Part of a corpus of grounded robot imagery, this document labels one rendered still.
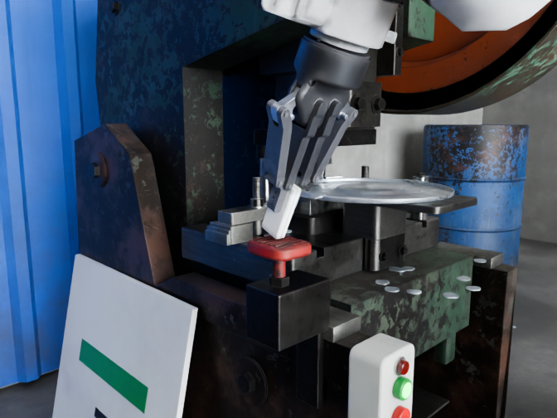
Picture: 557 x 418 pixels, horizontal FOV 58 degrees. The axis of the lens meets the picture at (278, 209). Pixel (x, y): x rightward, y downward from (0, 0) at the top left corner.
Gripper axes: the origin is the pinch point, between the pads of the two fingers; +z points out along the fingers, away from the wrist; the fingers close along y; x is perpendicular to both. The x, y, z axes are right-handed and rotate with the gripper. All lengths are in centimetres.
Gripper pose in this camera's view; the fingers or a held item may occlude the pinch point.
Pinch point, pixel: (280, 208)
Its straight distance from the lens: 61.4
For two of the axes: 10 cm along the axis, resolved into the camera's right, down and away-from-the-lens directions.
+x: -6.4, -5.2, 5.6
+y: 7.1, -1.3, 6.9
